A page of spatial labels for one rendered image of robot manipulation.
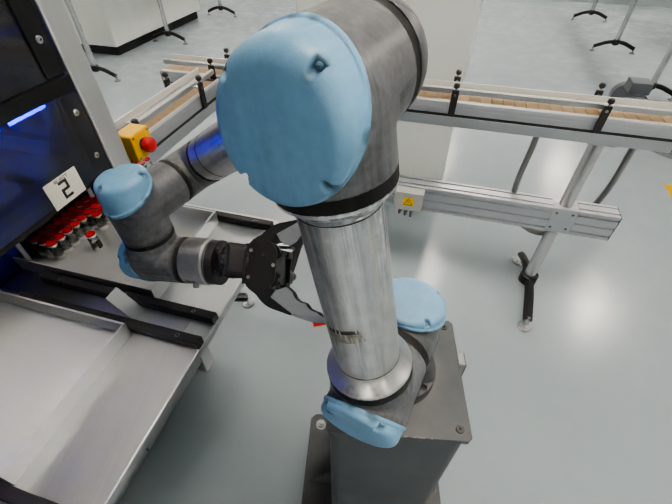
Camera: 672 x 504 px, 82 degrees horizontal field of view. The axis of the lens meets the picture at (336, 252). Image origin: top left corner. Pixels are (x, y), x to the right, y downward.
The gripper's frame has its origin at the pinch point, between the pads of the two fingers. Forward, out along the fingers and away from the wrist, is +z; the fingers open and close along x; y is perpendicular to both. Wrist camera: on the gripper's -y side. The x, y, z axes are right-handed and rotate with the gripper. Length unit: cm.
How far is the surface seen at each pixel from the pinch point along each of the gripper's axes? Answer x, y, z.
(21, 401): 25, -1, -50
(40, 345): 17, 5, -55
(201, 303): 7.7, 17.3, -30.7
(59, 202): -11, 12, -63
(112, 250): -2, 22, -57
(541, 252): -21, 133, 64
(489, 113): -62, 83, 33
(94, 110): -32, 15, -61
